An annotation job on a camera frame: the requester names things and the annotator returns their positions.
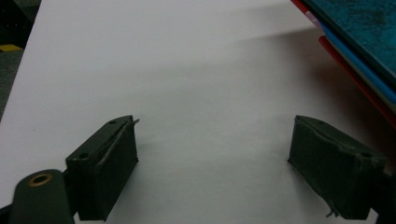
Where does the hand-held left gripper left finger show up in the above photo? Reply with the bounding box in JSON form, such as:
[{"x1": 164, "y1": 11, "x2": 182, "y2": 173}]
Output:
[{"x1": 64, "y1": 114, "x2": 140, "y2": 222}]

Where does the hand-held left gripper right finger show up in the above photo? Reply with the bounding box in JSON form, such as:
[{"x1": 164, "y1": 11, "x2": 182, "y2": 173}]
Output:
[{"x1": 287, "y1": 114, "x2": 388, "y2": 221}]

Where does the red sticker-print book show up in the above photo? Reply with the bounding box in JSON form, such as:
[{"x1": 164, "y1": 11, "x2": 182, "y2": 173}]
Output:
[{"x1": 290, "y1": 0, "x2": 396, "y2": 106}]

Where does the red and teal hardcover book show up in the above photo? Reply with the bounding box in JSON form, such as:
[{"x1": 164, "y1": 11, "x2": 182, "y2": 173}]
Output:
[{"x1": 301, "y1": 0, "x2": 396, "y2": 86}]

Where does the yellow black hazard tape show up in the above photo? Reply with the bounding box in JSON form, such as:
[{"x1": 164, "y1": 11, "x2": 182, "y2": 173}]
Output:
[{"x1": 0, "y1": 44, "x2": 23, "y2": 53}]

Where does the black stand base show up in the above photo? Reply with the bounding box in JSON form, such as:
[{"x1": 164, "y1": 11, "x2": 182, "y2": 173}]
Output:
[{"x1": 0, "y1": 0, "x2": 42, "y2": 49}]

